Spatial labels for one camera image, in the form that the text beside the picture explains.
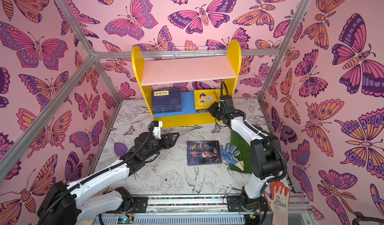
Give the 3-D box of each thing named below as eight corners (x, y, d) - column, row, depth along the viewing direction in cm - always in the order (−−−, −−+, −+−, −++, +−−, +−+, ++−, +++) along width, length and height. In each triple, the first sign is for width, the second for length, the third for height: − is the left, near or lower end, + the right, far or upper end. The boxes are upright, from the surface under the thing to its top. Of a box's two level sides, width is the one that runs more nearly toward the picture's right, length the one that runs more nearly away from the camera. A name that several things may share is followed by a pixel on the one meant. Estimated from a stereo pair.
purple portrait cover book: (186, 165, 89) (186, 164, 86) (187, 142, 98) (187, 140, 96) (221, 165, 88) (222, 163, 86) (219, 142, 98) (219, 140, 96)
